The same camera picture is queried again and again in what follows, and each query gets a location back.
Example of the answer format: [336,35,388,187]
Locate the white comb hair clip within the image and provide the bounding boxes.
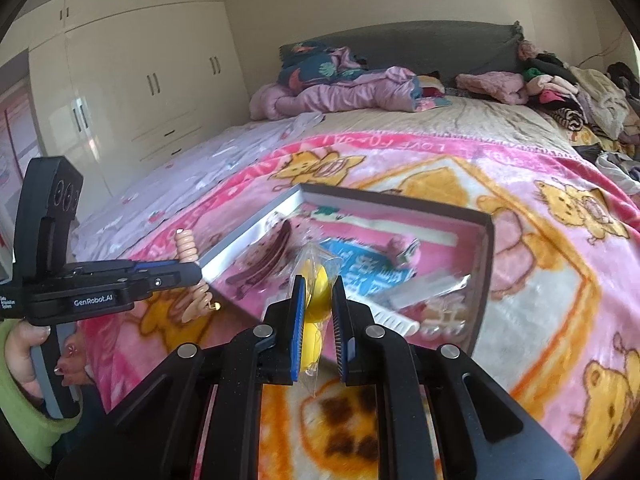
[367,305,421,336]

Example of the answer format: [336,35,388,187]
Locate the pile of clothes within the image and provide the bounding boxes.
[516,39,640,162]

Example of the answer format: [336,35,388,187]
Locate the cream wardrobe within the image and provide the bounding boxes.
[27,0,252,212]

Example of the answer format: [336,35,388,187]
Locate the pink fuzzy garment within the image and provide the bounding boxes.
[455,70,532,106]

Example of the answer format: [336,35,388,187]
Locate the peach spiral hair tie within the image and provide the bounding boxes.
[175,227,224,324]

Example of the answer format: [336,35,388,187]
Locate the pink book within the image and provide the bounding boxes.
[215,201,477,352]

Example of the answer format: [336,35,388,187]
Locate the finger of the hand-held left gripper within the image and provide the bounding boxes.
[75,258,179,282]
[131,265,204,304]

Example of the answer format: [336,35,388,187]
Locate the shallow cardboard box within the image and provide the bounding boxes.
[197,183,496,362]

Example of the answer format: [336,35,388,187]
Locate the pink hair clip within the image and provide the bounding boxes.
[384,236,424,269]

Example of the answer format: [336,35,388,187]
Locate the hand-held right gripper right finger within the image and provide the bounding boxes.
[331,275,582,480]

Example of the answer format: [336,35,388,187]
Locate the pink cartoon printed blanket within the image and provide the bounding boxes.
[75,131,640,480]

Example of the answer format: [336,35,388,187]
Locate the grey headboard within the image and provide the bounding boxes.
[279,20,527,89]

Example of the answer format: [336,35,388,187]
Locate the bagged brown hair clips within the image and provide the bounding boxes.
[225,219,302,302]

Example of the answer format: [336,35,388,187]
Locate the pink quilt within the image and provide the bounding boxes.
[249,47,442,122]

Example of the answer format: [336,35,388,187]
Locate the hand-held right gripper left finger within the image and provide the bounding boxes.
[55,275,308,480]

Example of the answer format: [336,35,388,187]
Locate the dark floral pillow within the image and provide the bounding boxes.
[277,41,372,94]

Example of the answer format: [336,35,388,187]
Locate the person's left hand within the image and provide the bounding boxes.
[0,317,96,398]

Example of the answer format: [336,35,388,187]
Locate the beige bedspread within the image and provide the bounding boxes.
[300,94,577,161]

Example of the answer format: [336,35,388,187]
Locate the bag of yellow hair ties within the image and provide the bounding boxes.
[294,241,344,399]

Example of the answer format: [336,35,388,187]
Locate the bagged earring card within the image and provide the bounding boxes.
[370,272,474,312]

